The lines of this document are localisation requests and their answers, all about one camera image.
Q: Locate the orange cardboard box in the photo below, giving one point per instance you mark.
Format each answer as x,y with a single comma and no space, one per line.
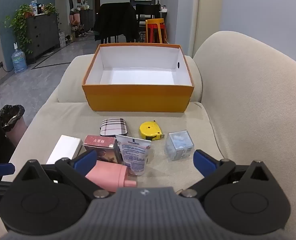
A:
138,97

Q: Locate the dark low sideboard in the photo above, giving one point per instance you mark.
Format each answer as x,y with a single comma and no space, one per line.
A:
84,18

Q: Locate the white rectangular box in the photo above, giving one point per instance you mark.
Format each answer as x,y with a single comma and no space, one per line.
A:
62,147

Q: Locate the clear plastic cube box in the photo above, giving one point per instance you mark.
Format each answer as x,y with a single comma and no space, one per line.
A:
179,145

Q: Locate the reddish brown small box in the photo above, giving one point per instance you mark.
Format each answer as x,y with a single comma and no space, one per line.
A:
100,142

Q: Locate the black dining chair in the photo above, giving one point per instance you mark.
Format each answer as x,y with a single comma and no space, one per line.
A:
148,10
112,39

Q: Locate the red plastic stool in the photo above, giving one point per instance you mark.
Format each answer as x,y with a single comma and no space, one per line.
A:
156,28

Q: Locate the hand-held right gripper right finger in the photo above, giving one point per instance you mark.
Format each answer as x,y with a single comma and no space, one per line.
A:
203,162

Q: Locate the trash bin with black bag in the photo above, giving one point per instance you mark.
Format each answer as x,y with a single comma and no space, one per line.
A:
10,115

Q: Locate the small green potted plant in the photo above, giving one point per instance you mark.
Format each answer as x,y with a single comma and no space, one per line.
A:
50,8

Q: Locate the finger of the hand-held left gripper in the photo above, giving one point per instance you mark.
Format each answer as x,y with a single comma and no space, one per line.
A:
0,170

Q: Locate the dark grey drawer cabinet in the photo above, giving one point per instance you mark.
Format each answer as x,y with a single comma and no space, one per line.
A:
41,35

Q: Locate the plaid zip case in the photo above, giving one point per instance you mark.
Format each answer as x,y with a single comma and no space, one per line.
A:
112,127

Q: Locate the trailing green pothos plant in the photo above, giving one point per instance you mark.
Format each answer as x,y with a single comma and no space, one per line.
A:
20,15

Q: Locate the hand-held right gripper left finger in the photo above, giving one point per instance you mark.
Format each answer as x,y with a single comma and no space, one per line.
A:
85,159

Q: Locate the white floor appliance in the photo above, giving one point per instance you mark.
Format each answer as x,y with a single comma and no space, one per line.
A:
62,38

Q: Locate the beige sofa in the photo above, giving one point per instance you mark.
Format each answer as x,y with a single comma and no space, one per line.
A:
238,92

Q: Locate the blue water jug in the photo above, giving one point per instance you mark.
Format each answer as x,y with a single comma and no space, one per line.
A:
19,61

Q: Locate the white blue-printed packet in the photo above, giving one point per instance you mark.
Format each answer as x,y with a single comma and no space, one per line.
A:
134,155

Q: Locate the yellow tape measure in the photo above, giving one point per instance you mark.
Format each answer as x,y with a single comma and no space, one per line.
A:
150,130

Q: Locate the orange and red stools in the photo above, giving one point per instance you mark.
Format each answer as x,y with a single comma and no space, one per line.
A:
155,21

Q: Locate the large pink bottle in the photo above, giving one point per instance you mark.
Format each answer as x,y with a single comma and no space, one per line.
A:
105,175

